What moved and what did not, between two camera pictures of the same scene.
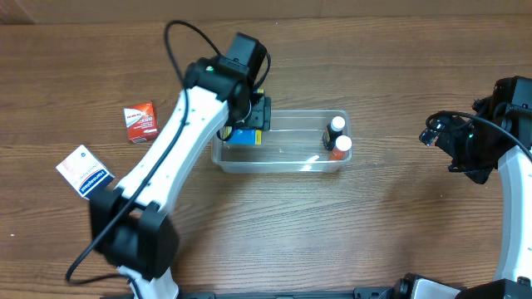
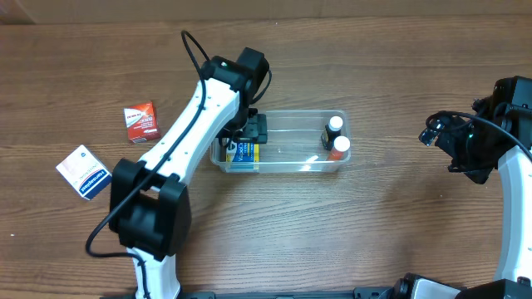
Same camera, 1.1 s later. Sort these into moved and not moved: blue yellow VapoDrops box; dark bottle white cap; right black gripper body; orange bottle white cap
Moved: blue yellow VapoDrops box
Not moved: right black gripper body; orange bottle white cap; dark bottle white cap
